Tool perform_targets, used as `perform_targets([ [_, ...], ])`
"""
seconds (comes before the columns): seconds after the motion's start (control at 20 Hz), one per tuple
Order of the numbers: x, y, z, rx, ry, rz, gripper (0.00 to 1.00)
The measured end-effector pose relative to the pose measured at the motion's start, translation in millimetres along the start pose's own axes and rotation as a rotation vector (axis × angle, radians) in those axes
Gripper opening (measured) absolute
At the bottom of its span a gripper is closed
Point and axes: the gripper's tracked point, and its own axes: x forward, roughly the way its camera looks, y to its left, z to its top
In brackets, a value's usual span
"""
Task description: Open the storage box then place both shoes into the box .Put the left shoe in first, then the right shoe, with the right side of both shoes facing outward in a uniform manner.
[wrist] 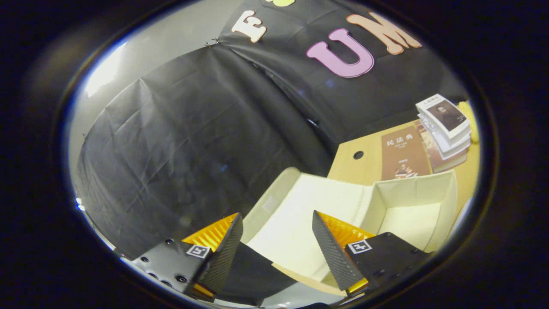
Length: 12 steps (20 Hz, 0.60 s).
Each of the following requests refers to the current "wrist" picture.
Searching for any stack of white books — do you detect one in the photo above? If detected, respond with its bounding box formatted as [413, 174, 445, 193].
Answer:
[415, 94, 472, 161]

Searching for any yellow plush toy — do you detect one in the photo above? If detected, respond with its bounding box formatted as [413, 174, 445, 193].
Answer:
[457, 101, 480, 143]

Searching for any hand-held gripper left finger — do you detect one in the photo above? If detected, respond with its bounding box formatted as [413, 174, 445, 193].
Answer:
[131, 212, 244, 301]

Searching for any white storage box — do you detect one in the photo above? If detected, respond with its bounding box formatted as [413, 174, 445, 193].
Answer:
[241, 167, 459, 289]

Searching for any reddish brown book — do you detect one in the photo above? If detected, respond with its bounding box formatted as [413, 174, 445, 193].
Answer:
[414, 120, 468, 173]

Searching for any black backdrop cloth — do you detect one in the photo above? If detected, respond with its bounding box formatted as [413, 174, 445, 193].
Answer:
[74, 0, 469, 306]

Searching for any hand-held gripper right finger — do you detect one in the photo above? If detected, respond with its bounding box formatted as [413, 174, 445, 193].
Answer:
[312, 210, 431, 297]

